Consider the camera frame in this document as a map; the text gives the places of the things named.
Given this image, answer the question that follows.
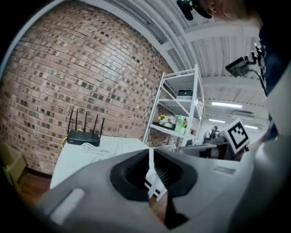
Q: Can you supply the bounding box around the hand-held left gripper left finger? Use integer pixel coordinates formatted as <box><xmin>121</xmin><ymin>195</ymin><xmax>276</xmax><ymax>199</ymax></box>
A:
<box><xmin>35</xmin><ymin>148</ymin><xmax>169</xmax><ymax>233</ymax></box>

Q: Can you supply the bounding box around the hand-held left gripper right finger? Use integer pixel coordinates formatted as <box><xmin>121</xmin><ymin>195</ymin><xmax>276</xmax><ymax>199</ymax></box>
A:
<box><xmin>153</xmin><ymin>148</ymin><xmax>256</xmax><ymax>233</ymax></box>

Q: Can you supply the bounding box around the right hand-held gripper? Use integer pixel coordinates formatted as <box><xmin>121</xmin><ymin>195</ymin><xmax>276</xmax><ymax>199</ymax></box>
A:
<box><xmin>179</xmin><ymin>117</ymin><xmax>250</xmax><ymax>161</ymax></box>

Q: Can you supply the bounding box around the green plastic bottle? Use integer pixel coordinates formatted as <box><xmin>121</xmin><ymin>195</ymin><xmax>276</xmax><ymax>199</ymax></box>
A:
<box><xmin>174</xmin><ymin>115</ymin><xmax>186</xmax><ymax>134</ymax></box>

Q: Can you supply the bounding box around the white metal shelf rack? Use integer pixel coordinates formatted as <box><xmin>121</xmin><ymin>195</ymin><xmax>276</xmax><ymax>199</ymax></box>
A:
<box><xmin>142</xmin><ymin>64</ymin><xmax>206</xmax><ymax>151</ymax></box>

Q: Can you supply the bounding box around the black box with green light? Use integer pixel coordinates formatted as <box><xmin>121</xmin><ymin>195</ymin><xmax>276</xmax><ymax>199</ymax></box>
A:
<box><xmin>176</xmin><ymin>89</ymin><xmax>194</xmax><ymax>100</ymax></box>

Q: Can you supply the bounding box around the black router with antennas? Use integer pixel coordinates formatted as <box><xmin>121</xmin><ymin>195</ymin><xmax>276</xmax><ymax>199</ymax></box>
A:
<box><xmin>66</xmin><ymin>108</ymin><xmax>106</xmax><ymax>147</ymax></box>

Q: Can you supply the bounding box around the black chest-mounted device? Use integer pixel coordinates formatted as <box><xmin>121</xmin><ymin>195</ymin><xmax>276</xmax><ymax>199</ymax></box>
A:
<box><xmin>225</xmin><ymin>42</ymin><xmax>267</xmax><ymax>78</ymax></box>

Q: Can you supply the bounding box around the yellow flower bouquet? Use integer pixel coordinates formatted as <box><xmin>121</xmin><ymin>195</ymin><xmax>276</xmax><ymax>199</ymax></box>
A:
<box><xmin>158</xmin><ymin>114</ymin><xmax>174</xmax><ymax>127</ymax></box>

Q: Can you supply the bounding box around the person's dark blue shirt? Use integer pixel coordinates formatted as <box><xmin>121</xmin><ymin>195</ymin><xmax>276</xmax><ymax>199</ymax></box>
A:
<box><xmin>258</xmin><ymin>21</ymin><xmax>291</xmax><ymax>96</ymax></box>

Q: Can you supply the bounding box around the cardboard box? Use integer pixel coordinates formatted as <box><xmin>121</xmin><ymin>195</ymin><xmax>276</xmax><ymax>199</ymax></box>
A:
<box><xmin>0</xmin><ymin>145</ymin><xmax>29</xmax><ymax>190</ymax></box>

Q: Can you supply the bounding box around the person's head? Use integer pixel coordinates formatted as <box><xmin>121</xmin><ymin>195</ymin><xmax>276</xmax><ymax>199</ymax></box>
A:
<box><xmin>206</xmin><ymin>0</ymin><xmax>264</xmax><ymax>26</ymax></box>

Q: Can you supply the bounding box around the white coiled cable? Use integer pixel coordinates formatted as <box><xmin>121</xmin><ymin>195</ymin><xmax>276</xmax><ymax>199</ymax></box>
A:
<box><xmin>80</xmin><ymin>142</ymin><xmax>115</xmax><ymax>161</ymax></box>

